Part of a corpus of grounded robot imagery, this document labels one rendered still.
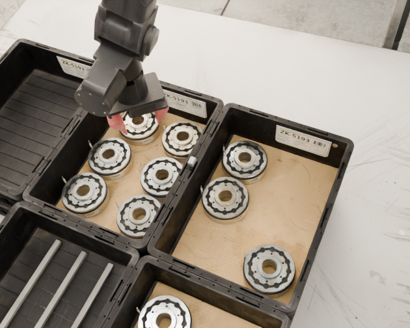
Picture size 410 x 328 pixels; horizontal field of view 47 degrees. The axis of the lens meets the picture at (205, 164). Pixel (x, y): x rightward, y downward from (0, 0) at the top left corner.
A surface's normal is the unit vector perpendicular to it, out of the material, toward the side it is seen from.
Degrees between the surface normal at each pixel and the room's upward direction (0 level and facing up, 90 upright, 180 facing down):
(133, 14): 80
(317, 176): 0
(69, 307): 0
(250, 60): 0
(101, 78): 19
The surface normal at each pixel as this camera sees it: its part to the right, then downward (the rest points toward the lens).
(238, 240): -0.07, -0.53
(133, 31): -0.30, 0.71
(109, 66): 0.21, -0.37
